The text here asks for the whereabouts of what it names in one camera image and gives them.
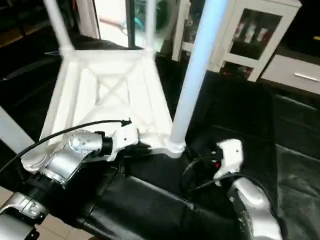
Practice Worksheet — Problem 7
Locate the black table mat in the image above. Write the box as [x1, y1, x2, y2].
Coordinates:
[0, 35, 320, 240]

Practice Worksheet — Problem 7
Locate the white glass door cabinet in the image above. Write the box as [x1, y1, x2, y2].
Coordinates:
[171, 0, 303, 83]

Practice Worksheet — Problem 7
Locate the white plastic table leg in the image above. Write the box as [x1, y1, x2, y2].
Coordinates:
[42, 0, 76, 55]
[0, 106, 35, 156]
[143, 0, 158, 51]
[167, 0, 231, 153]

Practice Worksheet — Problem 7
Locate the white drawer unit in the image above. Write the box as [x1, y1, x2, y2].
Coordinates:
[260, 54, 320, 96]

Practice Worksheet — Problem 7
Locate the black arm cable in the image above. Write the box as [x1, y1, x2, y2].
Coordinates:
[0, 119, 133, 173]
[181, 156, 266, 196]

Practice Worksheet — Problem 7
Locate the white plastic table top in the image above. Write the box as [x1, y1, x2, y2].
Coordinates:
[20, 47, 187, 173]

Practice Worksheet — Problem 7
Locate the teal plastic stool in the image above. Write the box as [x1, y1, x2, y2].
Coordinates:
[132, 0, 176, 36]

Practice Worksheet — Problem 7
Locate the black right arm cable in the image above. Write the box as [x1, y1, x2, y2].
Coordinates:
[181, 156, 266, 196]

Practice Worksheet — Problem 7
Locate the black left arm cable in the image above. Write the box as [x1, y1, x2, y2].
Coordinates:
[0, 119, 133, 173]

